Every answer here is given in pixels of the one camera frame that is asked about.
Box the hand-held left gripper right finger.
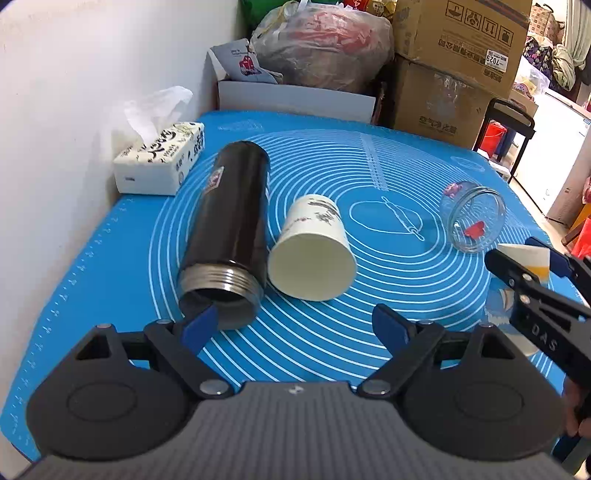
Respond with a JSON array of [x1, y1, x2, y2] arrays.
[[357, 303, 516, 398]]

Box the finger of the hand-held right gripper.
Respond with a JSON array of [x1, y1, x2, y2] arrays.
[[484, 248, 557, 298], [525, 236, 591, 301]]

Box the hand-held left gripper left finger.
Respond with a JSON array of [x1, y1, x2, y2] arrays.
[[74, 305, 235, 400]]

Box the white floral paper cup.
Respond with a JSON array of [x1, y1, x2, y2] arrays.
[[268, 194, 359, 302]]

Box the person's right hand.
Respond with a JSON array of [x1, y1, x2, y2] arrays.
[[561, 375, 591, 438]]

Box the clear glass jar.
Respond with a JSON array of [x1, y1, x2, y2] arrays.
[[438, 181, 508, 254]]

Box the blue silicone baking mat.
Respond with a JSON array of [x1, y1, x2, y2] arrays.
[[0, 110, 588, 462]]

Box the white chest freezer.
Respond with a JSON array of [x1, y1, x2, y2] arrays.
[[512, 87, 591, 228]]

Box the black thermos bottle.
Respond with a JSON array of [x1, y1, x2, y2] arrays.
[[178, 141, 272, 332]]

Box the red bucket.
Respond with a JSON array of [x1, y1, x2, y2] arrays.
[[479, 120, 508, 161]]

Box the small brown cardboard box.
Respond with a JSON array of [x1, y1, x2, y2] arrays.
[[507, 88, 539, 119]]

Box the white printed tissue box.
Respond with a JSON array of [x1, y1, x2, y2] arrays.
[[113, 121, 206, 197]]

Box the pile of clothes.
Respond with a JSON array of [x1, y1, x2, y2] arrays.
[[523, 36, 579, 94]]

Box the white tissue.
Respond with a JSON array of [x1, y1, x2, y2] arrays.
[[121, 86, 194, 145]]

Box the large brown cardboard box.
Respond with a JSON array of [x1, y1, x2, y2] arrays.
[[392, 0, 533, 100]]

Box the white open carton box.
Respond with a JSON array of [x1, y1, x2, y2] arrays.
[[207, 44, 378, 125]]

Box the grey printed pouch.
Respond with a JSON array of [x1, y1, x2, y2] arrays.
[[225, 39, 283, 85]]

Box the clear plastic bag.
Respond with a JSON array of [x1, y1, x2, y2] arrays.
[[250, 1, 395, 94]]

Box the black stool frame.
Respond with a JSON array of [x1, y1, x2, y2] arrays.
[[472, 97, 537, 184]]

